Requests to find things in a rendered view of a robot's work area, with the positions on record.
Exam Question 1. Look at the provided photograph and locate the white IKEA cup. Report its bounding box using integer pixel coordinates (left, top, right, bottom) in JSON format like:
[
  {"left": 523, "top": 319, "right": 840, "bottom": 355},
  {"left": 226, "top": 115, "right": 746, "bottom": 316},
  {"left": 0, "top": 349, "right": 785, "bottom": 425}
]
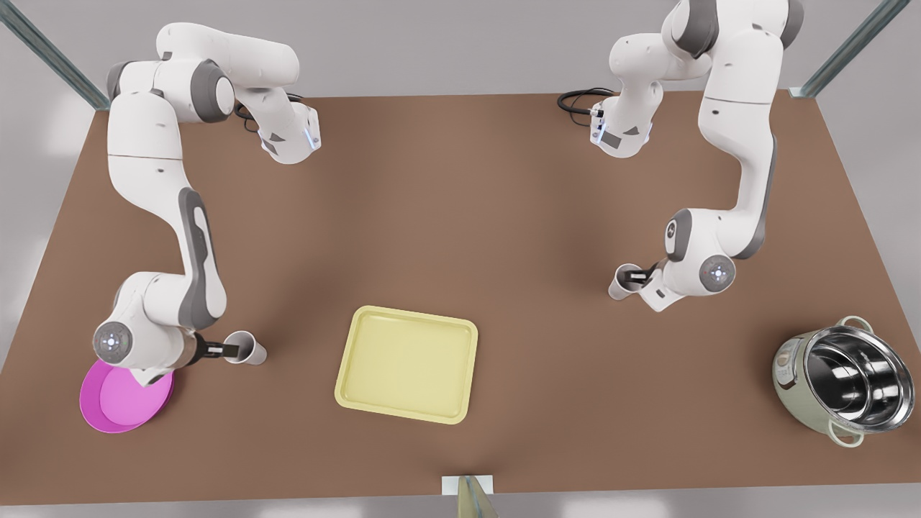
[
  {"left": 608, "top": 263, "right": 653, "bottom": 301},
  {"left": 222, "top": 330, "right": 268, "bottom": 366}
]

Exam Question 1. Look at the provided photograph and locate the pale yellow tray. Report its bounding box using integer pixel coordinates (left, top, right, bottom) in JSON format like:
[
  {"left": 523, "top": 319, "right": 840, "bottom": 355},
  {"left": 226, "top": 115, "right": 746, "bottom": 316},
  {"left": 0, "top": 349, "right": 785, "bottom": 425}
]
[{"left": 334, "top": 305, "right": 479, "bottom": 425}]

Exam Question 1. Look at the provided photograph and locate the pink plate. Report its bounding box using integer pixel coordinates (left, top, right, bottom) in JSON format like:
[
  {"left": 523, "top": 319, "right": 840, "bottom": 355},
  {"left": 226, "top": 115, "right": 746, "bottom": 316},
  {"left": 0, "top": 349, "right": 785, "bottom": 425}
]
[{"left": 79, "top": 359, "right": 176, "bottom": 434}]

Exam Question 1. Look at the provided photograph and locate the black cable loop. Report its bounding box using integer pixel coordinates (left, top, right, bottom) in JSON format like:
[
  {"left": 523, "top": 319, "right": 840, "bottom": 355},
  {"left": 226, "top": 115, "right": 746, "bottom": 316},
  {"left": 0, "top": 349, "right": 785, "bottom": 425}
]
[
  {"left": 557, "top": 87, "right": 619, "bottom": 120},
  {"left": 233, "top": 92, "right": 306, "bottom": 135}
]

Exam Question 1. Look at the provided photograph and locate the steel pot with cream handles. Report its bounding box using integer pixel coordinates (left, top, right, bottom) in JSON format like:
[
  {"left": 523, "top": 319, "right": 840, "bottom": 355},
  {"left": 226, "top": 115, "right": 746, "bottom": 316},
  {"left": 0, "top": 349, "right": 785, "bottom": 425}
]
[{"left": 772, "top": 315, "right": 915, "bottom": 449}]

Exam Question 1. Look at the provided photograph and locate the silver frame post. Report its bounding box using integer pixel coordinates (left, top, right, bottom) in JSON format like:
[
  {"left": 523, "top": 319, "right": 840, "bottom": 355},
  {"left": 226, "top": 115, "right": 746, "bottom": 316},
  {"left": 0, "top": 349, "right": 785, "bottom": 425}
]
[
  {"left": 440, "top": 474, "right": 498, "bottom": 518},
  {"left": 789, "top": 0, "right": 912, "bottom": 100},
  {"left": 0, "top": 0, "right": 111, "bottom": 111}
]

